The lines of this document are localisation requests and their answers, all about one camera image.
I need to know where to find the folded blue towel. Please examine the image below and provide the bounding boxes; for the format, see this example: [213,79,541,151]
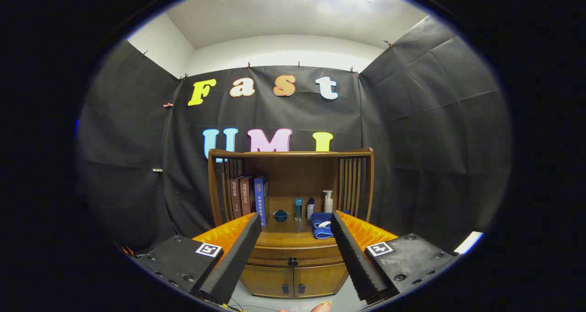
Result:
[311,211,351,239]

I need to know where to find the thick blue book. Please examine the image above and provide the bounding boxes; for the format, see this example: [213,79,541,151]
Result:
[254,175,270,227]

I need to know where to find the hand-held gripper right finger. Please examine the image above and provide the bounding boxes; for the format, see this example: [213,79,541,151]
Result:
[331,210,461,305]

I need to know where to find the wooden cabinet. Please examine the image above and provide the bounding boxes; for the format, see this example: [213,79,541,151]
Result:
[208,148,374,299]

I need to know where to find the dark brown book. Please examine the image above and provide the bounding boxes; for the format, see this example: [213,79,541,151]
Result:
[230,177,243,220]

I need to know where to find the wooden countertop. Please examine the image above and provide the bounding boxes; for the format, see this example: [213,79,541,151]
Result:
[250,211,348,248]

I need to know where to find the reddish brown book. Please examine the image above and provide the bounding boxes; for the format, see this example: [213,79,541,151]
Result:
[240,175,256,216]

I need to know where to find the wooden drawer with dark knob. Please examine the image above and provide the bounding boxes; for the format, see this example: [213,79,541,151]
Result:
[250,246,345,268]

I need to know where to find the wooden cabinet door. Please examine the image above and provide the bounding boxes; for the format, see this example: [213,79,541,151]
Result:
[293,264,349,298]
[240,265,293,298]

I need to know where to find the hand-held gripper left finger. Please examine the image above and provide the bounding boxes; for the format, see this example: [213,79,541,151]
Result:
[135,212,262,305]

